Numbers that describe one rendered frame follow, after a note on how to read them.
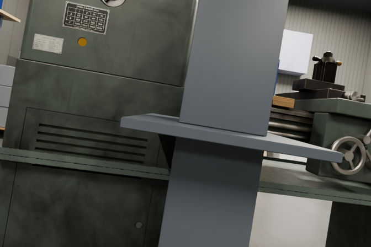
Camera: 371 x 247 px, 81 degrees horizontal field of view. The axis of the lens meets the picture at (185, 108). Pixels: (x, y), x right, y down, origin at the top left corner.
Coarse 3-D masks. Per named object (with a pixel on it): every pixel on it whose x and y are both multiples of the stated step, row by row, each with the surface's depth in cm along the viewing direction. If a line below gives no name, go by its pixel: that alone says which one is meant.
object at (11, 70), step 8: (0, 72) 286; (8, 72) 287; (0, 80) 286; (8, 80) 287; (0, 88) 286; (8, 88) 286; (0, 96) 286; (8, 96) 286; (0, 104) 286; (8, 104) 286; (0, 112) 286; (0, 120) 286; (0, 128) 285
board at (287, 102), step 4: (276, 96) 94; (272, 100) 94; (276, 100) 94; (280, 100) 94; (284, 100) 95; (288, 100) 95; (292, 100) 95; (272, 104) 94; (276, 104) 94; (280, 104) 94; (284, 104) 95; (288, 104) 95; (292, 104) 95
